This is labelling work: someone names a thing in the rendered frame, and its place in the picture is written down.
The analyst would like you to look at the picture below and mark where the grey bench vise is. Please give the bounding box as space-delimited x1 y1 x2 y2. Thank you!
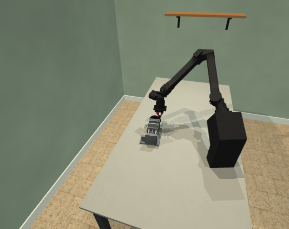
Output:
140 115 162 146

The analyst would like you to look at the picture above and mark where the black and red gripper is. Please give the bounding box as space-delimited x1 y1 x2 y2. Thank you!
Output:
153 103 166 116

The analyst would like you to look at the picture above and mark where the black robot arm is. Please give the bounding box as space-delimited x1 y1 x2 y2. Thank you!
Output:
149 49 232 113

